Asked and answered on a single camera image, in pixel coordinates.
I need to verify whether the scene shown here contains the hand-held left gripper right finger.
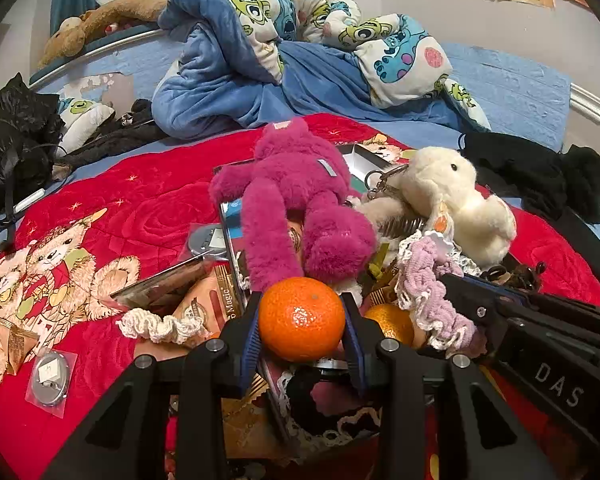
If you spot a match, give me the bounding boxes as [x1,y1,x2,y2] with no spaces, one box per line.
[340,291,561,480]

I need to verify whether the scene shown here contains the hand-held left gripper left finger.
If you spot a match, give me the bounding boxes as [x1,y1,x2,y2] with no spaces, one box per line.
[42,290,266,480]

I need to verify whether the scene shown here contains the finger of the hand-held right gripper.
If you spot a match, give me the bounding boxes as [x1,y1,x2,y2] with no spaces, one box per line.
[495,286,600,332]
[437,272,512,357]

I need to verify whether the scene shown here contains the small orange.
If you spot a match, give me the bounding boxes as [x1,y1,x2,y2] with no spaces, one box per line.
[364,303,416,348]

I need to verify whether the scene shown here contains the large orange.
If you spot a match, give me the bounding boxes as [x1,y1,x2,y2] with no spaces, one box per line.
[258,276,347,363]

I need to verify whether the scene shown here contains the brown triangular snack packet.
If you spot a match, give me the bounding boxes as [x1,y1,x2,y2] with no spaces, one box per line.
[0,316,37,377]

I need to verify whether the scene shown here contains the dark hair clip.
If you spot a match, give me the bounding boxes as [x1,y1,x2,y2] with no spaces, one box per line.
[480,260,541,291]

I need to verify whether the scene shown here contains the pink knit lace scrunchie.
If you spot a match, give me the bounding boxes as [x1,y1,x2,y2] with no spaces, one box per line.
[395,232,478,353]

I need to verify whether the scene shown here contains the brown red-striped snack packet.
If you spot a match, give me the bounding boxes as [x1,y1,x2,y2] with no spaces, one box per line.
[172,265,246,346]

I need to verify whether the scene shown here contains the black lace-edged cloth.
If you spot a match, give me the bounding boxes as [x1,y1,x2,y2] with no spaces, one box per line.
[275,360,381,451]

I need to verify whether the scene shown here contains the gold patterned packet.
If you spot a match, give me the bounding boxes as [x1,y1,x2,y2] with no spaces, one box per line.
[220,395,301,461]

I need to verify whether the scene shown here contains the cream scrunchie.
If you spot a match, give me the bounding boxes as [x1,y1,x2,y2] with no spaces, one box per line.
[116,306,216,347]

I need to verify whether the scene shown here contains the round grey item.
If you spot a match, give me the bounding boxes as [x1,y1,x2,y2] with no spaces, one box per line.
[186,225,228,261]

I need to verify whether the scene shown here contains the white plush bunny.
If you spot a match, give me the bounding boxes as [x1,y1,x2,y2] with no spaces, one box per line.
[355,146,518,268]

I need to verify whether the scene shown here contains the glossy flat packet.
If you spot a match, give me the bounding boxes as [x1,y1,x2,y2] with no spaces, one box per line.
[109,255,216,311]

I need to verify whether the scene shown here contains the pink plush toy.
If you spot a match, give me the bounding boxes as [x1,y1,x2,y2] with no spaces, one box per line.
[208,117,381,293]

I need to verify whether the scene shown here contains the red bear-print blanket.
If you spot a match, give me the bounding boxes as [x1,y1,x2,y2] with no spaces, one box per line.
[0,112,600,480]

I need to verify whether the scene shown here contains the round silver item in bag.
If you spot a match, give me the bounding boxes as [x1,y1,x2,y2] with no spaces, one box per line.
[25,350,78,407]

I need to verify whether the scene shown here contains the dark clothes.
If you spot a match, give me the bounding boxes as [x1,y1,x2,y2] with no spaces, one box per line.
[55,99,171,171]

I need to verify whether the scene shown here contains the silver tube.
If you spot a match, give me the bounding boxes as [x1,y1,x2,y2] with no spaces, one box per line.
[10,187,46,213]

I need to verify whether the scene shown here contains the blue cartoon-print blanket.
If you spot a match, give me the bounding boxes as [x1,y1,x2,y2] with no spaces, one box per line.
[151,0,493,141]

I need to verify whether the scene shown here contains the cartoon-print pillow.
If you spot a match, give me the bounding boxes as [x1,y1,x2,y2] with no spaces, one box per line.
[55,95,116,156]

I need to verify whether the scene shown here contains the blue padded headboard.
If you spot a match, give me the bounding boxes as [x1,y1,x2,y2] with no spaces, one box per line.
[27,25,186,93]

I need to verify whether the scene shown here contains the black puffer jacket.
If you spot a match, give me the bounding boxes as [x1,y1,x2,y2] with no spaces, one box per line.
[0,72,66,221]

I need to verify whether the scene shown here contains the long brown plush toy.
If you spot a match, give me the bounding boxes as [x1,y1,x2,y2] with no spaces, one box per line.
[37,0,176,68]

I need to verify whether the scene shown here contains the metal keychain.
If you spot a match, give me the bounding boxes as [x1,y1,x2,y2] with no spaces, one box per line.
[362,162,411,201]

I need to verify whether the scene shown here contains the white metal bed rail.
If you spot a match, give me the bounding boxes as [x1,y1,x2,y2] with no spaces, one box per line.
[570,82,600,141]

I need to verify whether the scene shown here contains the blue padded wall panel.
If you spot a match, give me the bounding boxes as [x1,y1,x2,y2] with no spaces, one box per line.
[440,42,573,153]

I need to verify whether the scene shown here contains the black strap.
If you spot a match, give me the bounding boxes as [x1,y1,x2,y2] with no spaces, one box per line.
[0,145,26,256]

